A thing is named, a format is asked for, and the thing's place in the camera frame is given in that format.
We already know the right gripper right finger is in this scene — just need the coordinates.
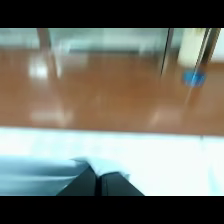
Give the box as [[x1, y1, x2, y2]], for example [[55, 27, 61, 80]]
[[99, 171, 146, 197]]

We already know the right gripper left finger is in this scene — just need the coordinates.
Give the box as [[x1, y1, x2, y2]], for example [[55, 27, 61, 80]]
[[55, 163, 100, 197]]

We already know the light blue garment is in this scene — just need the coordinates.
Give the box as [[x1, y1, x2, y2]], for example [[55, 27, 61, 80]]
[[0, 155, 132, 197]]

